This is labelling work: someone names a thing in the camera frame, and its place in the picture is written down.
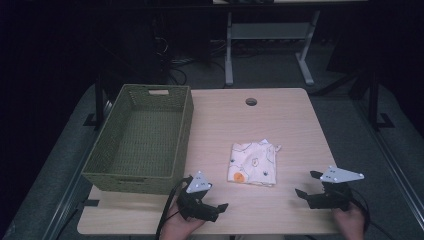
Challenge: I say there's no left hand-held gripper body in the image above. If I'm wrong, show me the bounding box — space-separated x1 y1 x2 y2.
175 170 222 223

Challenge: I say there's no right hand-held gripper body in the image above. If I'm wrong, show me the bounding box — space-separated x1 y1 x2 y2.
309 165 366 212

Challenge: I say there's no white patterned cloth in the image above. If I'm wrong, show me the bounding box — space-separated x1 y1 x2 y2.
227 138 282 188

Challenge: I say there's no green woven basket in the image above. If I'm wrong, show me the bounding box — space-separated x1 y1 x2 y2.
81 83 195 196

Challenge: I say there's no person's left hand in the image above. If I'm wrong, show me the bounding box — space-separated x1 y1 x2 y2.
159 201 207 240

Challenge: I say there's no person's right hand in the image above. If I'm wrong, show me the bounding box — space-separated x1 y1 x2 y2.
331 201 367 240

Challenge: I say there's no black metal stand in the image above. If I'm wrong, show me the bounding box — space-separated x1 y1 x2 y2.
82 71 106 130
367 68 396 132

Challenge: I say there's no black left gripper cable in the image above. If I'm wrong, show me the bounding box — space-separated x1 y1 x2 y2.
154 175 194 240

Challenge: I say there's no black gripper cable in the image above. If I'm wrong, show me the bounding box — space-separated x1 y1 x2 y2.
349 187 398 240
154 175 194 240

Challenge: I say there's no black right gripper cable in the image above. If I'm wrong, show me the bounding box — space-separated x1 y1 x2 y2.
349 187 398 240

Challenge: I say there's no grey metal floor rail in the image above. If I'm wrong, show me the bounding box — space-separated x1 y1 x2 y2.
41 99 113 240
353 99 424 231

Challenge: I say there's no bundle of floor cables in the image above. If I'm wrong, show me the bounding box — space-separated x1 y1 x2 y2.
151 34 231 86

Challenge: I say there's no grey metal desk frame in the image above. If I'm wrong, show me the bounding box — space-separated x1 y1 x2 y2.
224 9 322 87

